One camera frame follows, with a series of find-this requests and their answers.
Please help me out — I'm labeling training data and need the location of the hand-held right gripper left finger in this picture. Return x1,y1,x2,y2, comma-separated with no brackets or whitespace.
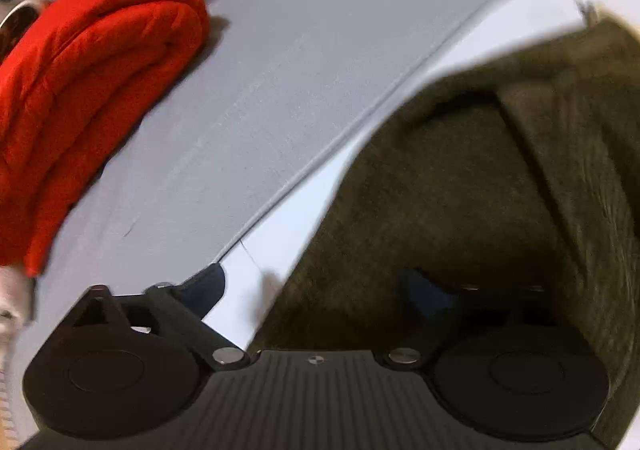
72,264,251,373

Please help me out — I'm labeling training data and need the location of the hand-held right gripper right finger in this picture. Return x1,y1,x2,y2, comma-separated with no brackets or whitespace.
385,270,556,370

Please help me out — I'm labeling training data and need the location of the olive green knit sweater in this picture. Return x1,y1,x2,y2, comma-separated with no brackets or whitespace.
247,17,640,450

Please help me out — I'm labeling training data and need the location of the beige folded cloth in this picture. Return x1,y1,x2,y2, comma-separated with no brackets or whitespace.
0,264,37,327

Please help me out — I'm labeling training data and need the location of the grey bed sheet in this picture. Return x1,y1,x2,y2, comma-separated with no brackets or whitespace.
10,0,568,366

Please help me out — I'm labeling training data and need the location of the red folded blanket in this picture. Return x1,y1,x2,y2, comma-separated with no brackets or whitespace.
0,0,211,278

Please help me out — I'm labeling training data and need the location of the round metal bowl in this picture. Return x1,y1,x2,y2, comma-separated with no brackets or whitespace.
0,0,51,61

